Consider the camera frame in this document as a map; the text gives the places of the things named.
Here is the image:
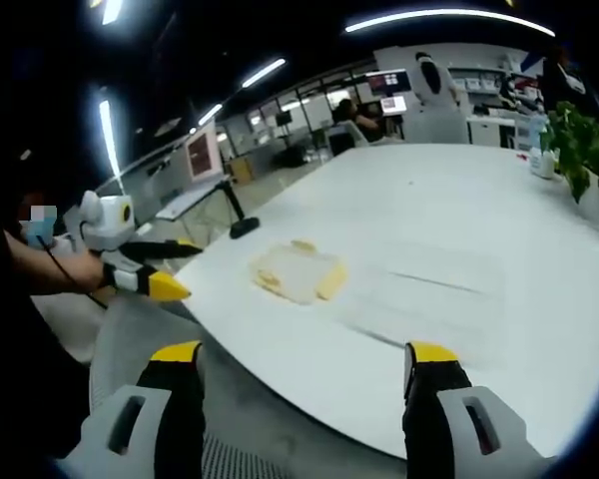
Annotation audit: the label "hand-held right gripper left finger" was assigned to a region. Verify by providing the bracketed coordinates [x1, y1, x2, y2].
[77, 340, 206, 479]

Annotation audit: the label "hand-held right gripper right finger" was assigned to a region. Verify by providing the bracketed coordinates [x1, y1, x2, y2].
[401, 340, 536, 479]

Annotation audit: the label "clear plastic bag yellow items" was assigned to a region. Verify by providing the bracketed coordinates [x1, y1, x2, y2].
[249, 239, 316, 300]

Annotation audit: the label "pale yellow plastic buckle part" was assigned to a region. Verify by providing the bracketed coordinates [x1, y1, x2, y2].
[299, 253, 349, 305]

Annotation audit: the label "grey mesh chair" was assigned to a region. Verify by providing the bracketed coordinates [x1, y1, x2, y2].
[88, 297, 410, 479]

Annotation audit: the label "white side desk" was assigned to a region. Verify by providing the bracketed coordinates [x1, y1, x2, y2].
[154, 177, 232, 222]

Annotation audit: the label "blue face mask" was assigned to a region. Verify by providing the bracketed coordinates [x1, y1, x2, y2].
[21, 218, 57, 249]

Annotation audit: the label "ceiling light strip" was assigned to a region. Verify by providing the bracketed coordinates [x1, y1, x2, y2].
[101, 0, 125, 26]
[197, 103, 225, 127]
[241, 57, 288, 90]
[98, 99, 123, 179]

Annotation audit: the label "black desk stand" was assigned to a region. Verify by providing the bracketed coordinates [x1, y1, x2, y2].
[213, 180, 262, 240]

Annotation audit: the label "monitor with pink screen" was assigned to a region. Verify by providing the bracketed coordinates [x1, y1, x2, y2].
[183, 122, 225, 185]

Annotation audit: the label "cardboard box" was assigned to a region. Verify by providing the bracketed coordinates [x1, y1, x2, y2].
[228, 156, 256, 185]

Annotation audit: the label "person in dark clothing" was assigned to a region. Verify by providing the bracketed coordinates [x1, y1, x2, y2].
[0, 189, 94, 460]

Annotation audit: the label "white planter box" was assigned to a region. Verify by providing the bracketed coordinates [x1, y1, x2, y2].
[573, 172, 599, 243]

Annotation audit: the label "white plastic bottle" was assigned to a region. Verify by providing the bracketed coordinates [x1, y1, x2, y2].
[528, 142, 556, 180]

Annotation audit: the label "small lit monitor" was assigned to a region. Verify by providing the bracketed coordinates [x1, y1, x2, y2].
[380, 96, 408, 119]

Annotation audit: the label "green potted plant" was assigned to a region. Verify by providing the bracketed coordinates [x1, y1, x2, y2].
[542, 101, 599, 204]

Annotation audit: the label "long ceiling light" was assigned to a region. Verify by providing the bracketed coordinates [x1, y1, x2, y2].
[343, 8, 556, 37]

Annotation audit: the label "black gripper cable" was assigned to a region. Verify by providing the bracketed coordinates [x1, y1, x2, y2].
[35, 234, 110, 309]

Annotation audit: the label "wall screen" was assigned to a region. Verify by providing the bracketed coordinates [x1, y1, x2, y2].
[366, 69, 411, 97]

